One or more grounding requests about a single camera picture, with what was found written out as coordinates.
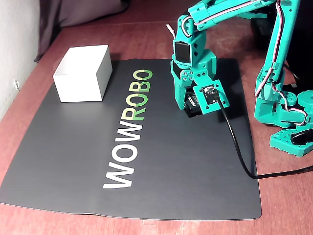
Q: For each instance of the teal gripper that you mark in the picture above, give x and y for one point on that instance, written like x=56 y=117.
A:
x=186 y=79

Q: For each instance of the small black battery pack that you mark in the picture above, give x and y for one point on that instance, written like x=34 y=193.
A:
x=192 y=112

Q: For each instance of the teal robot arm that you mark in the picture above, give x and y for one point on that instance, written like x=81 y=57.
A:
x=275 y=49

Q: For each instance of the white cardboard box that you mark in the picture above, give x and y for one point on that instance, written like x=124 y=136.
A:
x=80 y=88

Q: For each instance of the black WOWROBO printed mat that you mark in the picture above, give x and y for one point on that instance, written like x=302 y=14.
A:
x=73 y=147

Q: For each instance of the black table clamp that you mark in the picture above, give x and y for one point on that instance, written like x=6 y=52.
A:
x=302 y=138

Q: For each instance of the grey curtain cloth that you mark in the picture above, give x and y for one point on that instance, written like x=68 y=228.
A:
x=73 y=12

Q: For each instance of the teal framed wrist camera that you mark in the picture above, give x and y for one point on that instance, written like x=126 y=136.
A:
x=210 y=98

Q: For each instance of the teal robot base plate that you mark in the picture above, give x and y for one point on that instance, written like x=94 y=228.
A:
x=281 y=138

